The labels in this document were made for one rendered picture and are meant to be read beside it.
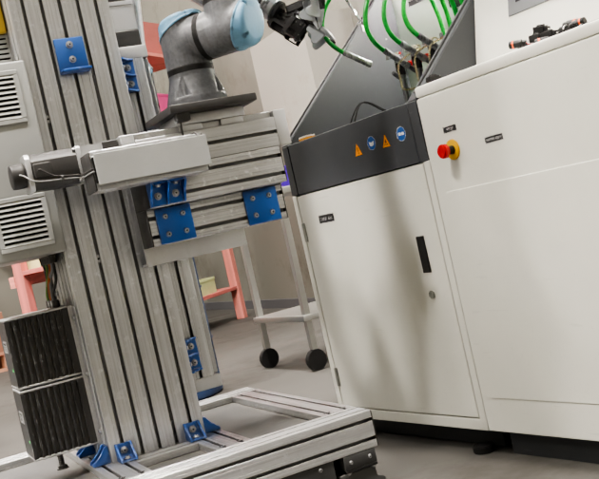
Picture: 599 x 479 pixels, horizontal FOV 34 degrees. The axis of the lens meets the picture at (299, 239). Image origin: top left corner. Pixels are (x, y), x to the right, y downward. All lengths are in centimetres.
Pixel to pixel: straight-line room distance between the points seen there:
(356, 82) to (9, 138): 131
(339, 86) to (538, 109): 113
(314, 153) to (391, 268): 46
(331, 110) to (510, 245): 103
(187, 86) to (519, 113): 79
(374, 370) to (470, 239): 65
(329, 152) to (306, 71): 362
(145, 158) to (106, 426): 69
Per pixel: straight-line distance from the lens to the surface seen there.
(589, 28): 215
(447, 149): 245
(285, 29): 305
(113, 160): 219
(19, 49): 252
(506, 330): 247
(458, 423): 272
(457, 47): 270
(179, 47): 243
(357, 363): 302
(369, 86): 332
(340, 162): 287
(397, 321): 280
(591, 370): 231
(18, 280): 683
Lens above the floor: 71
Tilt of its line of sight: 1 degrees down
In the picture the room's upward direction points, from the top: 13 degrees counter-clockwise
